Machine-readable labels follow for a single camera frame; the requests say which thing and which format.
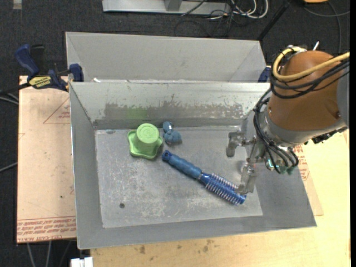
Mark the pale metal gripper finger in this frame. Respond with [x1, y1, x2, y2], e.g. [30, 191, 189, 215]
[236, 162, 256, 195]
[226, 130, 247, 158]

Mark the blue hairbrush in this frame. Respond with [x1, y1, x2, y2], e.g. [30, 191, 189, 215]
[161, 150, 248, 206]

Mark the blue toy animal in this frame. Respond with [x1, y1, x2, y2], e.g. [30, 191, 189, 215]
[162, 121, 183, 145]

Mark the grey metal bin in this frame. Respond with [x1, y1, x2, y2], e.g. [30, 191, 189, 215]
[65, 31, 318, 250]

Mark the green plastic cup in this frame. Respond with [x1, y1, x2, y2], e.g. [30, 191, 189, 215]
[127, 122, 164, 161]

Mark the brown cardboard board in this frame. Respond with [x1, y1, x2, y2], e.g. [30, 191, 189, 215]
[16, 75, 325, 245]

